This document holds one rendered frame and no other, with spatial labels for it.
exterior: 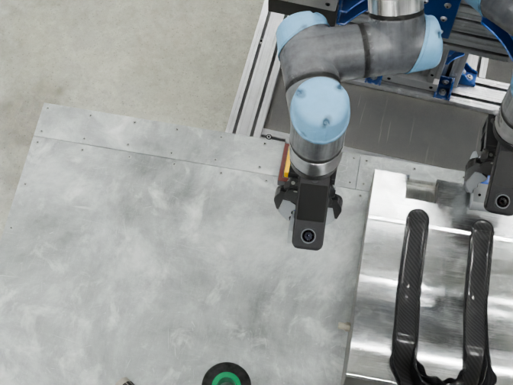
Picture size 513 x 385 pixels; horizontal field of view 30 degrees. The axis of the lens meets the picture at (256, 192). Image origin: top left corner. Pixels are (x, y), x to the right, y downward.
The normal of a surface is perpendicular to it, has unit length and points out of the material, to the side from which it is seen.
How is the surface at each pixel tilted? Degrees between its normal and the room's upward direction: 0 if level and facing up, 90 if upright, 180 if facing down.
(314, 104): 0
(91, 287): 0
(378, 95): 0
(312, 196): 28
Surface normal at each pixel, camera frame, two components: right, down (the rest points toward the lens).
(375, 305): 0.08, -0.78
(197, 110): 0.00, -0.41
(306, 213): -0.04, 0.07
